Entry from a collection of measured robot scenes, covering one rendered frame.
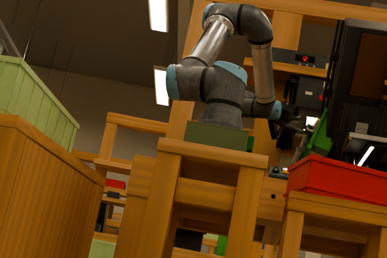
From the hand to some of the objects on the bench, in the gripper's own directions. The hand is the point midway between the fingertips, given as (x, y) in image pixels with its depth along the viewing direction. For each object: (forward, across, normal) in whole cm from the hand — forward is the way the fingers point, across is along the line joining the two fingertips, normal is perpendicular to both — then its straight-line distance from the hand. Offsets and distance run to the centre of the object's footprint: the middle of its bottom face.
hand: (307, 132), depth 282 cm
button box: (+4, -43, +3) cm, 44 cm away
